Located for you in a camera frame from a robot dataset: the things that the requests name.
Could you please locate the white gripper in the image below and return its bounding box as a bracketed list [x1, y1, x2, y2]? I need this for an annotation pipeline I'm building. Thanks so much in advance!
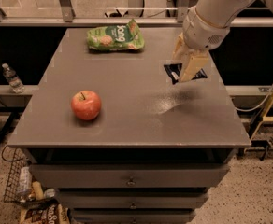
[172, 7, 230, 82]

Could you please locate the dark blue rxbar wrapper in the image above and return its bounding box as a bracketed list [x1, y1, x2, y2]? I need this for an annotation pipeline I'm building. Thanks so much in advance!
[164, 63, 208, 85]

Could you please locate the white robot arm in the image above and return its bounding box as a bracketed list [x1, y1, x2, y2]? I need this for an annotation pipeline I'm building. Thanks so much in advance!
[172, 0, 273, 82]

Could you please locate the red apple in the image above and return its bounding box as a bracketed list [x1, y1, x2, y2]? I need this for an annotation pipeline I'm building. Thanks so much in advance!
[71, 91, 101, 121]

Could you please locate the green snack chip bag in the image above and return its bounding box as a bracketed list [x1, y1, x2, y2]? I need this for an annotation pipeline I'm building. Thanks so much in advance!
[87, 19, 145, 51]

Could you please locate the yellow metal stand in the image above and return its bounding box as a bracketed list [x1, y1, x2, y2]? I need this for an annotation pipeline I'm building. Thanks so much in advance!
[242, 68, 273, 161]

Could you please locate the grey drawer cabinet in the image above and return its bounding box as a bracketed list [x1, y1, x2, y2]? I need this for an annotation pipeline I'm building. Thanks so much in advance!
[8, 28, 250, 224]

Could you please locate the clear plastic water bottle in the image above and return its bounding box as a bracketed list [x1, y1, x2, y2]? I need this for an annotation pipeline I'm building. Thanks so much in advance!
[2, 63, 25, 93]

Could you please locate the brown printed snack bag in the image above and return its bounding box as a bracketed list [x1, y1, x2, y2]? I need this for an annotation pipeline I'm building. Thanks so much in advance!
[20, 203, 70, 224]

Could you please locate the plastic bottle in basket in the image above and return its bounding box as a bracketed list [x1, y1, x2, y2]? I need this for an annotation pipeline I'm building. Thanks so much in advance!
[17, 166, 32, 203]

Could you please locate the black wire basket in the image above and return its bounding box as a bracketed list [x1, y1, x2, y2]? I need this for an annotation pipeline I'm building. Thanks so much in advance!
[4, 149, 55, 208]

